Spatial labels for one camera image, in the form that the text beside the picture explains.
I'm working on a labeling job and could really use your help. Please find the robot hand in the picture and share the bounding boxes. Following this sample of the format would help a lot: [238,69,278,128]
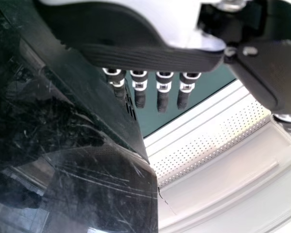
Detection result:
[35,0,291,133]

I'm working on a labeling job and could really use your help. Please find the white perforated cable duct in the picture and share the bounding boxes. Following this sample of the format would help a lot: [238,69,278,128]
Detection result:
[143,79,291,233]

